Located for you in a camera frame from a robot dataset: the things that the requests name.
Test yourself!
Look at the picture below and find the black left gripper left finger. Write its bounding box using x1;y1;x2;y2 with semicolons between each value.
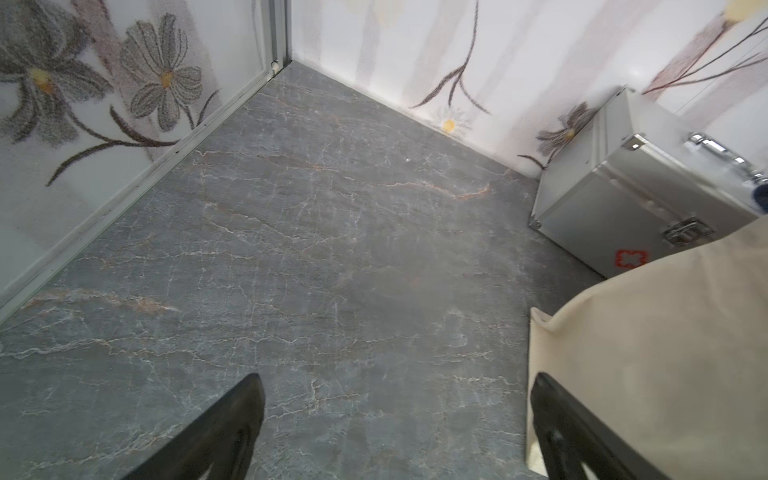
126;373;266;479

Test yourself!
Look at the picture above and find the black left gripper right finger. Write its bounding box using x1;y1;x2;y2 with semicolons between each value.
530;372;666;479

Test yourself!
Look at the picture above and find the beige canvas shopping bag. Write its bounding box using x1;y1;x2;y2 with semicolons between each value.
528;218;767;479

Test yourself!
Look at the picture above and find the silver aluminium case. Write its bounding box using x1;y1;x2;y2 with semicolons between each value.
530;88;767;277

